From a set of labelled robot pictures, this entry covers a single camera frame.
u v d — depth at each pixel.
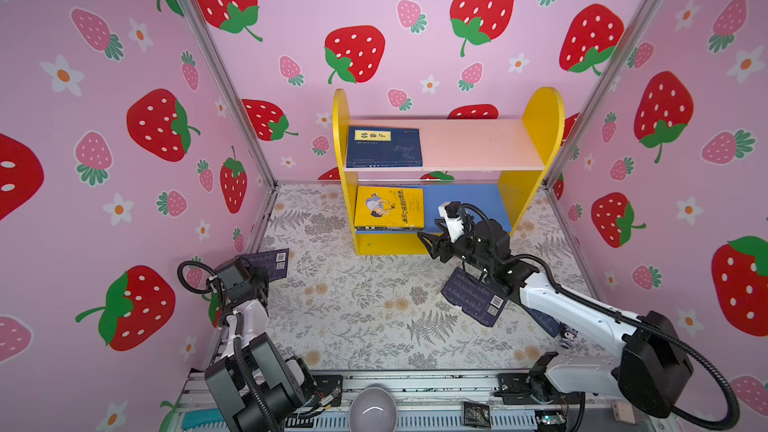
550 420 0.70
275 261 0.97
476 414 0.69
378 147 0.72
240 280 0.65
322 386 0.76
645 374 0.40
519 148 0.75
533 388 0.66
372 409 0.70
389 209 0.89
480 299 0.88
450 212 0.67
